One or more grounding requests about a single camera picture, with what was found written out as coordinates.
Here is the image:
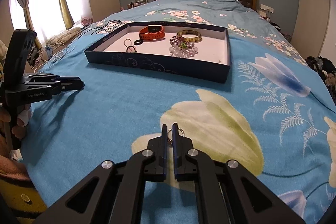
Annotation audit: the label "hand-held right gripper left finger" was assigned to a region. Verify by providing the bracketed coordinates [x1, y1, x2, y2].
[33, 124, 168, 224]

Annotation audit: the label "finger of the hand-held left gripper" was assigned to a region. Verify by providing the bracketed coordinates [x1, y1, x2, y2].
[24, 73, 84, 84]
[26, 82, 85, 93]

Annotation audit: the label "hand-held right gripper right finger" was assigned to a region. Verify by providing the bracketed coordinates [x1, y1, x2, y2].
[172, 122, 306, 224]

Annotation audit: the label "silver key ring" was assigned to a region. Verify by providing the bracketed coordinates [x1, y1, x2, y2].
[168, 127, 185, 147]

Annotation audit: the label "green bead cord pendant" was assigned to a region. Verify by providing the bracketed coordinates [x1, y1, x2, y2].
[124, 39, 138, 53]

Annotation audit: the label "dark blue box tray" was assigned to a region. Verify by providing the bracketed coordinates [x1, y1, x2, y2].
[84, 21, 231, 84]

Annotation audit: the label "clear crystal bracelet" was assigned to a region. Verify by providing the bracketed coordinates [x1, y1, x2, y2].
[169, 46, 198, 58]

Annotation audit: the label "purple bead bracelet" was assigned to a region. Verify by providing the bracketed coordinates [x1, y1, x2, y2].
[169, 35, 185, 45]

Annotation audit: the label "person's left forearm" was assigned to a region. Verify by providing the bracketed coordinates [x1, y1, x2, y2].
[0, 154, 30, 182]

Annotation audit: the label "person's left hand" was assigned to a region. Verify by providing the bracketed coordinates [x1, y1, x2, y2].
[12, 105, 33, 139]

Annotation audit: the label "mixed clothes pile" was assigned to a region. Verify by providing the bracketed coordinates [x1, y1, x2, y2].
[28, 44, 53, 68]

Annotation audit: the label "cream quilt pile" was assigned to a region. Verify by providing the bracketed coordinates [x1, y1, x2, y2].
[46, 27, 82, 45]

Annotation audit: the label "orange smartwatch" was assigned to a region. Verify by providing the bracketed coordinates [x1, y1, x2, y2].
[139, 25, 166, 41]

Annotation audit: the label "group of cosmetic bottles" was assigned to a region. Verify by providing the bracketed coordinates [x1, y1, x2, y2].
[127, 0, 147, 10]

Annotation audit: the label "person's yellow garment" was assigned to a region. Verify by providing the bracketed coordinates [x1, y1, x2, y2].
[0, 178, 49, 224]

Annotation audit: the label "amber bangle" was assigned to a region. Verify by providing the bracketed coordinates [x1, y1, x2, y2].
[176, 30, 202, 43]

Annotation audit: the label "blue floral duvet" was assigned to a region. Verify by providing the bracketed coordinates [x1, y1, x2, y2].
[89, 0, 309, 67]

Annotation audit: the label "dark clothes pile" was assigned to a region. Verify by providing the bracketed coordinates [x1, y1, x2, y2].
[306, 56, 336, 102]

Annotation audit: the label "white cable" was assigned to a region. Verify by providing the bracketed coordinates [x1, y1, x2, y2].
[37, 43, 76, 73]

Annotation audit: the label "black cables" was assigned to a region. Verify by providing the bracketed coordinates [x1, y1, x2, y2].
[89, 20, 124, 34]

